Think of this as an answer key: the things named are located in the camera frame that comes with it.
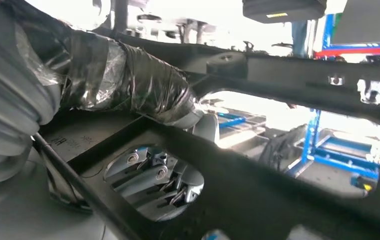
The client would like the blue wheeled shelf rack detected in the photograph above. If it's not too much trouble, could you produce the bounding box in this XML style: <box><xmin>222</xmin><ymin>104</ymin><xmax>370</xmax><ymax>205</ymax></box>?
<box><xmin>286</xmin><ymin>109</ymin><xmax>380</xmax><ymax>181</ymax></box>

